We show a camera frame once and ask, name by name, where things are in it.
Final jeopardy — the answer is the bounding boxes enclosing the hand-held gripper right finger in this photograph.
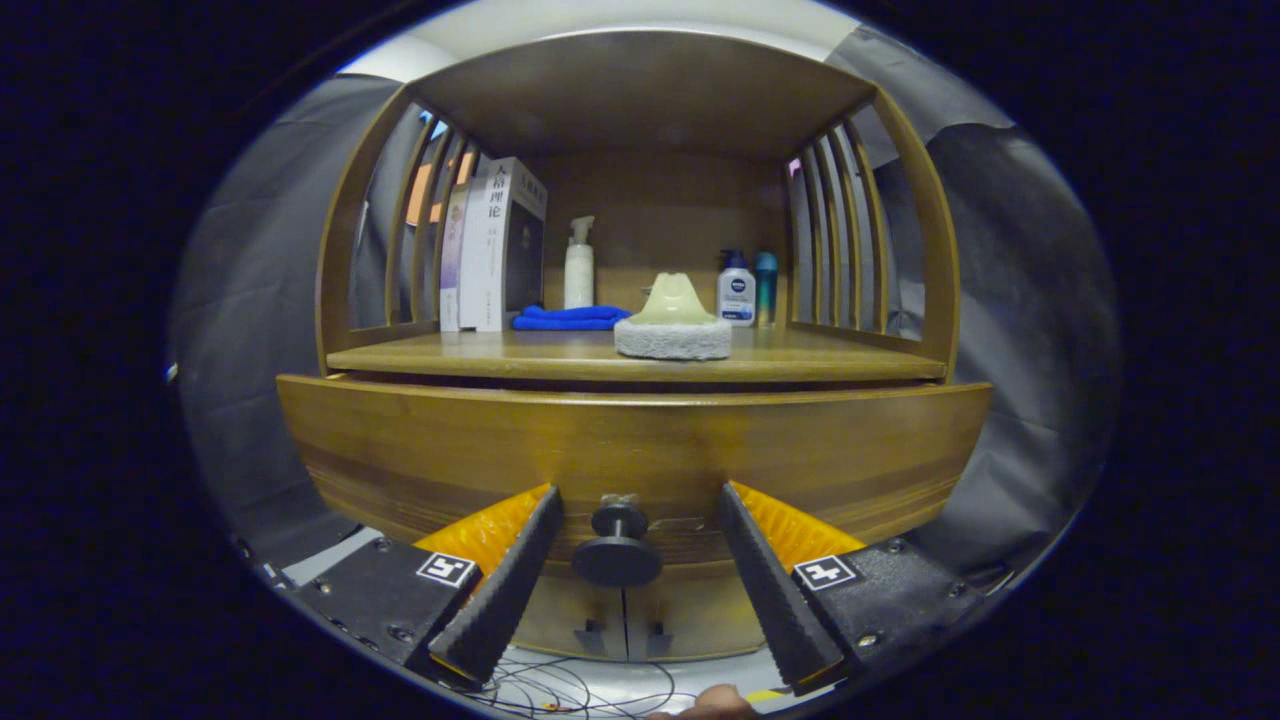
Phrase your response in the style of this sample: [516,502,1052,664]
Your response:
[718,481,991,696]

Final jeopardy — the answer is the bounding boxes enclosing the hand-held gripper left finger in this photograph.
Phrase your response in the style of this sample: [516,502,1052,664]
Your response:
[295,484,564,686]

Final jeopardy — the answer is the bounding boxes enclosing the green-handled grey scrub brush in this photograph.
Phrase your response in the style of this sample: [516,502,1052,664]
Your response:
[613,272,733,361]

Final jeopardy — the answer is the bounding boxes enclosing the wooden countertop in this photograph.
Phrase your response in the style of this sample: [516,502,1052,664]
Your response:
[326,325,948,384]

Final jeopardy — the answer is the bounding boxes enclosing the wooden cabinet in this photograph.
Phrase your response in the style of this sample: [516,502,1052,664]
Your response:
[315,30,961,663]

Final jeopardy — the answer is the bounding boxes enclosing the folded blue cloth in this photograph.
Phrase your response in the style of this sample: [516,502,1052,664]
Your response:
[512,304,633,332]

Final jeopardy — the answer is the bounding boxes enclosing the white bottle with blue cap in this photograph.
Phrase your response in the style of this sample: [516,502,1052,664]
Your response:
[716,249,757,328]

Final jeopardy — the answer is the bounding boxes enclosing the teal slim bottle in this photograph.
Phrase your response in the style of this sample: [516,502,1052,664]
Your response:
[754,251,779,326]

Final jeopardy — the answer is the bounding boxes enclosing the white pump bottle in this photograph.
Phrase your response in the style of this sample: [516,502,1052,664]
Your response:
[563,215,596,310]

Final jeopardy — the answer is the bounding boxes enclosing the thin pale purple book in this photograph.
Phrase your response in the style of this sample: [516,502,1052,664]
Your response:
[439,178,473,333]

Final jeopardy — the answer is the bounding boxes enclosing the thick white book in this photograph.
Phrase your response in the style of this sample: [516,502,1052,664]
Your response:
[458,156,549,333]

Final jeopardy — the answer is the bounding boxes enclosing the loose thin cables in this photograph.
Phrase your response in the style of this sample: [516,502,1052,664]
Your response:
[455,655,701,719]

